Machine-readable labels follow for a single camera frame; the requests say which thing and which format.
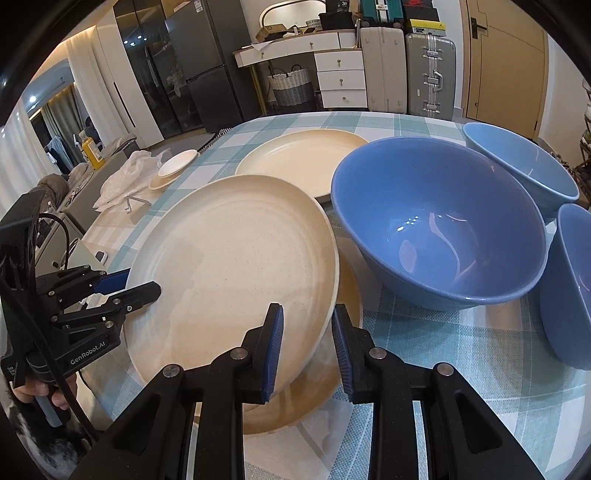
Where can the dark glass cabinet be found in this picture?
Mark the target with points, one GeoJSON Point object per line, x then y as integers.
{"type": "Point", "coordinates": [143, 69]}

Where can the white plastic bag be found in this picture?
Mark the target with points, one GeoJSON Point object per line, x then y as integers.
{"type": "Point", "coordinates": [124, 182]}

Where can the clear acrylic stand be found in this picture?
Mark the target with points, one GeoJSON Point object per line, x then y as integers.
{"type": "Point", "coordinates": [134, 207]}

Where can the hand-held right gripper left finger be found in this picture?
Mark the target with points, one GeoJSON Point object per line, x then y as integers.
{"type": "Point", "coordinates": [273, 355]}

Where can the grey curtain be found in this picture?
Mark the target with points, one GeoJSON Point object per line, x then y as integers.
{"type": "Point", "coordinates": [69, 120]}

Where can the small white plate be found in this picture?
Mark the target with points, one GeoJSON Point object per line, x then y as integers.
{"type": "Point", "coordinates": [180, 162]}

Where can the silver suitcase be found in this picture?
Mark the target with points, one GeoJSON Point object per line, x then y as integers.
{"type": "Point", "coordinates": [429, 74]}

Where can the black printed paper bag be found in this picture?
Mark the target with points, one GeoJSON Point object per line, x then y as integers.
{"type": "Point", "coordinates": [339, 5]}

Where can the cream plate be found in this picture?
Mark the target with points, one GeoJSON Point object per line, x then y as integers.
{"type": "Point", "coordinates": [323, 394]}
{"type": "Point", "coordinates": [231, 277]}

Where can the grey sofa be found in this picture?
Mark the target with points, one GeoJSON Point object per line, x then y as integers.
{"type": "Point", "coordinates": [87, 203]}

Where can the white dressing table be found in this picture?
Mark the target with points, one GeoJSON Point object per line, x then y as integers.
{"type": "Point", "coordinates": [341, 69]}

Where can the beige suitcase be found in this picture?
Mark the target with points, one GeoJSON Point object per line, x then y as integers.
{"type": "Point", "coordinates": [383, 69]}

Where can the oval mirror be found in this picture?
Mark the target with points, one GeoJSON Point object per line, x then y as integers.
{"type": "Point", "coordinates": [295, 14]}

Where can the green checkered tablecloth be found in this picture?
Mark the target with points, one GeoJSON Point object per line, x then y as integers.
{"type": "Point", "coordinates": [415, 355]}

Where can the dark grey fridge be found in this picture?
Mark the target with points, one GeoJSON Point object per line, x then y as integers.
{"type": "Point", "coordinates": [217, 69]}

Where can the white sheer curtain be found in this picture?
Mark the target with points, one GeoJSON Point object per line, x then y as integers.
{"type": "Point", "coordinates": [18, 161]}

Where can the white wardrobe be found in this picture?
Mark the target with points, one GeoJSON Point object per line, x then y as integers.
{"type": "Point", "coordinates": [111, 83]}

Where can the green suitcase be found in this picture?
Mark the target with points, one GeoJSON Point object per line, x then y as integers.
{"type": "Point", "coordinates": [381, 11]}

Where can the wooden round plate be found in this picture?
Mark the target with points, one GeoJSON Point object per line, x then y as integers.
{"type": "Point", "coordinates": [295, 159]}

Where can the black red shoe box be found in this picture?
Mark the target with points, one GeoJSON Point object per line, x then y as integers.
{"type": "Point", "coordinates": [418, 9]}

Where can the yellow bottle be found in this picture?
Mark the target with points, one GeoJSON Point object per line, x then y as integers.
{"type": "Point", "coordinates": [92, 152]}

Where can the white bowl at edge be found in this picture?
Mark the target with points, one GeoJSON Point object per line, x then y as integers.
{"type": "Point", "coordinates": [161, 182]}

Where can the tan wooden door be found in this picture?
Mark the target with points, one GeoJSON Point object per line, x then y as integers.
{"type": "Point", "coordinates": [503, 64]}

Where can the woven laundry basket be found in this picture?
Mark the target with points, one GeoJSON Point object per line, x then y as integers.
{"type": "Point", "coordinates": [288, 87]}

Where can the small cardboard box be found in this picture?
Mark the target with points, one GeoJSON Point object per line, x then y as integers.
{"type": "Point", "coordinates": [272, 32]}

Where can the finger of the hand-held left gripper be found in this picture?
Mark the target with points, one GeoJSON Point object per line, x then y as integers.
{"type": "Point", "coordinates": [143, 293]}
{"type": "Point", "coordinates": [113, 279]}

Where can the person's left hand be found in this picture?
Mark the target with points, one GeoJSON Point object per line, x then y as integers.
{"type": "Point", "coordinates": [32, 390]}

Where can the blue bowl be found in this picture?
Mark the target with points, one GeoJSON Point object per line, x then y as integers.
{"type": "Point", "coordinates": [438, 207]}
{"type": "Point", "coordinates": [512, 157]}
{"type": "Point", "coordinates": [572, 286]}

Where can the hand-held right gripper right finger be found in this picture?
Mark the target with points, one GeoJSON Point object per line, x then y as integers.
{"type": "Point", "coordinates": [344, 357]}

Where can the metal shoe rack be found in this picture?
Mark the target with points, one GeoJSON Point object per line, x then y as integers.
{"type": "Point", "coordinates": [584, 152]}

